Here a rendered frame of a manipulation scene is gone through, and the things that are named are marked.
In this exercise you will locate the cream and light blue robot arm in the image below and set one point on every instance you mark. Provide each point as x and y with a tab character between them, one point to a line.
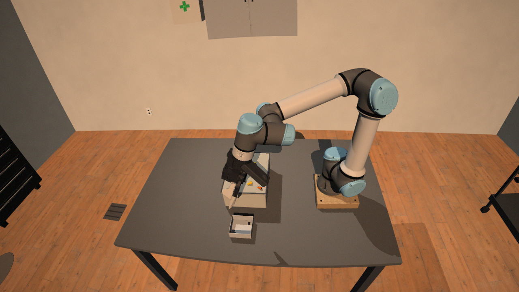
342	171

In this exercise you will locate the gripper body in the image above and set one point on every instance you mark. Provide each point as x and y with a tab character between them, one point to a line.
232	171

